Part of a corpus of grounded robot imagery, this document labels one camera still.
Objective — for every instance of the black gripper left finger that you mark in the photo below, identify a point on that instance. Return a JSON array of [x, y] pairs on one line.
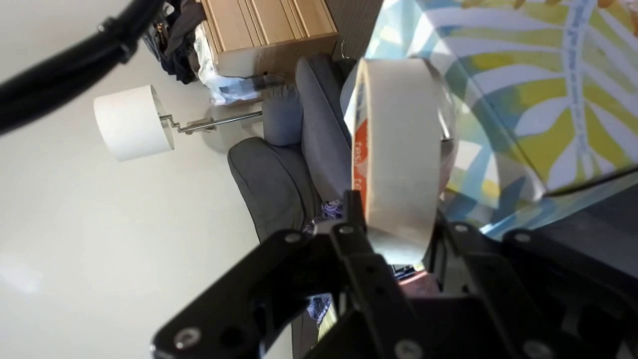
[[267, 286]]

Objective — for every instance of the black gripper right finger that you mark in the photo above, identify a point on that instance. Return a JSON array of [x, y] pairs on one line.
[[532, 299]]

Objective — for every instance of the white tape roll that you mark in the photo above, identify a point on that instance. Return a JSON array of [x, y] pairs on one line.
[[400, 152]]

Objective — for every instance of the leaf patterned tissue box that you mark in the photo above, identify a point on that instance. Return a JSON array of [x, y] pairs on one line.
[[546, 92]]

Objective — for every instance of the purple cloth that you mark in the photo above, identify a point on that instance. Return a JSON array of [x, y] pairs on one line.
[[332, 210]]

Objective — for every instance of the dark grey sofa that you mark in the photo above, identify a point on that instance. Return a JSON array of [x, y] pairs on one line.
[[287, 180]]

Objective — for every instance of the white shade floor lamp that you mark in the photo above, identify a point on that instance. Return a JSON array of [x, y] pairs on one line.
[[131, 122]]

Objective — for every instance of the light wooden dresser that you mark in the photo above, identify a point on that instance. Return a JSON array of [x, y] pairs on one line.
[[267, 30]]

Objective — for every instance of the dark clothing pile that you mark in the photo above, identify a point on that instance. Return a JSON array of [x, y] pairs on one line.
[[177, 40]]

